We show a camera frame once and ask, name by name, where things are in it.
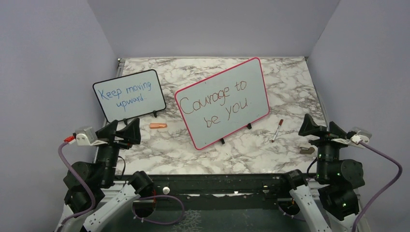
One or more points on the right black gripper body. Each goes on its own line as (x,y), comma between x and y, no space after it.
(326,144)

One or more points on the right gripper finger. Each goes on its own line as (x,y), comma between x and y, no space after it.
(336,131)
(309,127)

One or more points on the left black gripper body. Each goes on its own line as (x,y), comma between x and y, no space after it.
(113,146)

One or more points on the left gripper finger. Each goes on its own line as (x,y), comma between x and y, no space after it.
(130,134)
(107,133)

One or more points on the white marker pen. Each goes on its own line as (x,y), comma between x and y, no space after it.
(276,134)

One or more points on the red framed whiteboard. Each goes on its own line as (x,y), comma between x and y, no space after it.
(224,103)

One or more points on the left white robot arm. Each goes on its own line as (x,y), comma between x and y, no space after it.
(86,181)

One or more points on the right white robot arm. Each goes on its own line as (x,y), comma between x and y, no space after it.
(339,178)

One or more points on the black framed written whiteboard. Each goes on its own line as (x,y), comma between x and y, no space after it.
(130,96)

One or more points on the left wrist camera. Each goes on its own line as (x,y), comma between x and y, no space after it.
(84,136)

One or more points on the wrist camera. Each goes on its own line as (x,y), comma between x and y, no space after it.
(84,136)
(358,135)

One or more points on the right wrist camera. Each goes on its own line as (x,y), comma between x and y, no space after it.
(358,135)

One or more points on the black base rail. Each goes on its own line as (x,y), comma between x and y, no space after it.
(225,191)

